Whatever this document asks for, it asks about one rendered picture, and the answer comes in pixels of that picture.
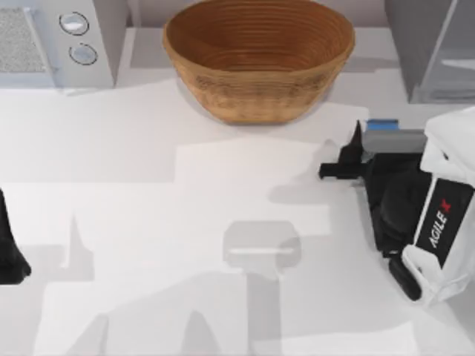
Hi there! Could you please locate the pale grey rounded box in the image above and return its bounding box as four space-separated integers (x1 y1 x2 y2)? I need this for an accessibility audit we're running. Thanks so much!
360 128 428 156

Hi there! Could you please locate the small blue block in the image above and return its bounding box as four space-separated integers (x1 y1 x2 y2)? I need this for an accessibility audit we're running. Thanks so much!
364 118 400 132

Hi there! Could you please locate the grey cabinet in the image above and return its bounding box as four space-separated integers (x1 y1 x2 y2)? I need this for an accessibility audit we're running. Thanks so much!
384 0 475 105

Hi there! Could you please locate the brown woven basket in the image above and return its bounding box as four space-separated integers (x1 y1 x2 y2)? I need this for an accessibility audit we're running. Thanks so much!
162 0 356 125

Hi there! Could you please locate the pale microwave oven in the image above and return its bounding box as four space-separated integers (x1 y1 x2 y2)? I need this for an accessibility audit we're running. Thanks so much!
0 0 131 90

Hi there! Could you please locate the small round microwave knob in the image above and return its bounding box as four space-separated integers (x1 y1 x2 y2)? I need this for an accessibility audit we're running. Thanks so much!
68 42 99 67

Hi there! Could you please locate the large round microwave knob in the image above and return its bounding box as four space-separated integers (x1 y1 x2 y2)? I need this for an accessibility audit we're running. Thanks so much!
58 10 91 37

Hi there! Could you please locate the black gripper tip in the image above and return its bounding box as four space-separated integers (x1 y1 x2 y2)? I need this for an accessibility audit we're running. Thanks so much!
0 188 33 286

